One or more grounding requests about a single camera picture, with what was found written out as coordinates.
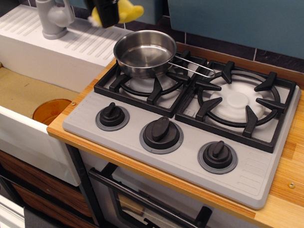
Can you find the black left burner grate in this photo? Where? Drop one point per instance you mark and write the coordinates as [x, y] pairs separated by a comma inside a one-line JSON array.
[[161, 95]]

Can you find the black right burner grate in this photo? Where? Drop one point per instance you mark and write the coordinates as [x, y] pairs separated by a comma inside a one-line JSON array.
[[248, 107]]

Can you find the teal wall cabinet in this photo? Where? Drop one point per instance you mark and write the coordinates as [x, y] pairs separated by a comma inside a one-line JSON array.
[[273, 25]]

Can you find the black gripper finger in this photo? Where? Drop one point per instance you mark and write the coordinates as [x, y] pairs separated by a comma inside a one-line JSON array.
[[108, 12]]

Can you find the black oven door handle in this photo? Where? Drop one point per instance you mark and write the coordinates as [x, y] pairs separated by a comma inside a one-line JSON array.
[[138, 210]]

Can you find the yellow stuffed duck toy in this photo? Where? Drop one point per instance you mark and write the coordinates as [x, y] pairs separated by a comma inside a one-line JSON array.
[[127, 12]]

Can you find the grey toy faucet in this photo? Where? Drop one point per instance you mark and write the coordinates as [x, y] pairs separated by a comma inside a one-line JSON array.
[[54, 19]]

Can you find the black burner grate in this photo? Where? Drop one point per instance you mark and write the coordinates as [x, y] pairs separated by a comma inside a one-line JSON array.
[[161, 95], [248, 107]]

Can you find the grey toy stove top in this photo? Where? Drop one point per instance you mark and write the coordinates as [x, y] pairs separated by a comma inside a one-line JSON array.
[[249, 183]]

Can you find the toy oven door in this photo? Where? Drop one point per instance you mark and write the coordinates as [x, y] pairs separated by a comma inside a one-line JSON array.
[[171, 198]]

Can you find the white toy sink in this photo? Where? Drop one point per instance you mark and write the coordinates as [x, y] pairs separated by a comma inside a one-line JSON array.
[[34, 70]]

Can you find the stainless steel pan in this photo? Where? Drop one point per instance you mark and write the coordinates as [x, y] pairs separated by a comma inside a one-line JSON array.
[[148, 54]]

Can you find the orange sink drain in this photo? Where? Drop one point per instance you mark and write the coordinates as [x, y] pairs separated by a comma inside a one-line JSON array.
[[49, 111]]

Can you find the black middle stove knob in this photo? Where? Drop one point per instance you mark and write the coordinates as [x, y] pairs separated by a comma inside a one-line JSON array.
[[161, 136]]

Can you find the black stove knob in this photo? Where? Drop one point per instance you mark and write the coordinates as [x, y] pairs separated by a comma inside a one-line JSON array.
[[161, 136], [112, 118], [217, 157]]

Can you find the black right stove knob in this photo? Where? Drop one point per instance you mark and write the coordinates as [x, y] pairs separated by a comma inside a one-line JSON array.
[[217, 157]]

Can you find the wooden drawer fronts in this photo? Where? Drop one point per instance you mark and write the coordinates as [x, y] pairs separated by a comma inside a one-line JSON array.
[[44, 194]]

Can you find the black left stove knob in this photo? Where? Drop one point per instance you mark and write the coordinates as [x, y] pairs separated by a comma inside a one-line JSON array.
[[112, 118]]

